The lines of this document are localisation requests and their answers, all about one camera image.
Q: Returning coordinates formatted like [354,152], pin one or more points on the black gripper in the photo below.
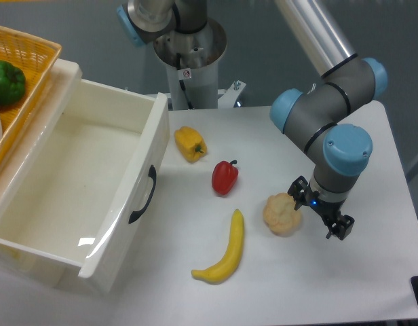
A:
[325,204]

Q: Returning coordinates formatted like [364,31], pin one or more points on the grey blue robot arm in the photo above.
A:
[313,121]

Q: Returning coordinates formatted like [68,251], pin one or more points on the round beige bread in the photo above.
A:
[280,215]

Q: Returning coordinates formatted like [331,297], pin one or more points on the red bell pepper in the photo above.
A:
[224,177]

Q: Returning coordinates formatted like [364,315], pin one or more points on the yellow banana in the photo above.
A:
[228,264]

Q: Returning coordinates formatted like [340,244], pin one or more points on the yellow bell pepper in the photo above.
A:
[190,143]

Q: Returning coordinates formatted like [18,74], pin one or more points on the white open drawer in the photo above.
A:
[94,178]

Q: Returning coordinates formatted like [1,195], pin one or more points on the white drawer cabinet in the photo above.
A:
[60,84]

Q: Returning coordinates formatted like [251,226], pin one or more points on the yellow woven basket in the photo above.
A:
[25,64]

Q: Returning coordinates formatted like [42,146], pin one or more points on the green bell pepper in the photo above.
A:
[12,83]

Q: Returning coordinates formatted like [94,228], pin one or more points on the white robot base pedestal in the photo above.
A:
[192,67]

